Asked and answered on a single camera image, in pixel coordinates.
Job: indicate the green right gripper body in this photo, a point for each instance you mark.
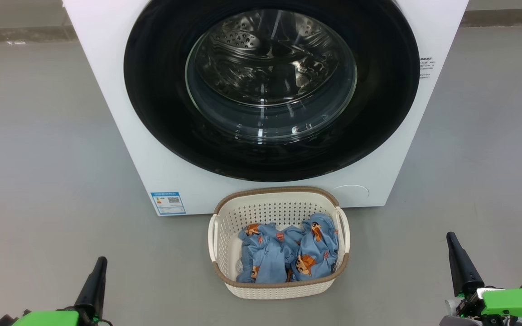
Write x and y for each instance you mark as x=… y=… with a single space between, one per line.
x=514 y=305

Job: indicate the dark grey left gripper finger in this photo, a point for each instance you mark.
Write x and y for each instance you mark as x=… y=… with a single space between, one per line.
x=92 y=290

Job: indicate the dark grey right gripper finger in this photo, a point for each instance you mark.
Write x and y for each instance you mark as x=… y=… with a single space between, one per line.
x=465 y=271

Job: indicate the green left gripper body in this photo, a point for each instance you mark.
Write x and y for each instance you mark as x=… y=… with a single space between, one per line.
x=48 y=319

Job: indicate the black round washer door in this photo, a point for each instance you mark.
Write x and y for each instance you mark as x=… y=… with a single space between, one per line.
x=161 y=113

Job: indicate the white front-load washing machine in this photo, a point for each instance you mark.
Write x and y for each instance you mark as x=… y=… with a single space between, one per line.
x=107 y=90

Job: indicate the blue energy label sticker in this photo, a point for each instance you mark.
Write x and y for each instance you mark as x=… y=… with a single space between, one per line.
x=168 y=203

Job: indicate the round white filter cover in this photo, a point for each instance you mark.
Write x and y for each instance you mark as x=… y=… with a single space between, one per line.
x=351 y=194

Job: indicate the cream perforated laundry basket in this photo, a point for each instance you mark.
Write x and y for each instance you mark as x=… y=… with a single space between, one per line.
x=270 y=210

